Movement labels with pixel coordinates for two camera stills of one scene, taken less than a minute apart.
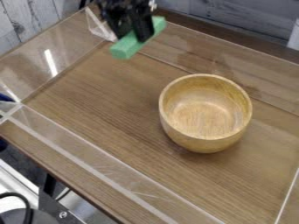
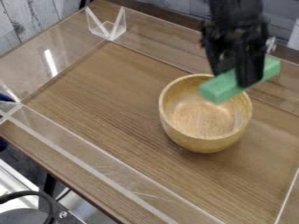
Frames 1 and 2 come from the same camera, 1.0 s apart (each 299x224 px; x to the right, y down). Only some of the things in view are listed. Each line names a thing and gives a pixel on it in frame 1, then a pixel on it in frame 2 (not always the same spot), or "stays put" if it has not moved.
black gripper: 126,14 -> 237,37
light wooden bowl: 205,109 stays put
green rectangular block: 126,47 -> 222,87
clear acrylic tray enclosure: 181,136 stays put
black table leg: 51,182 stays put
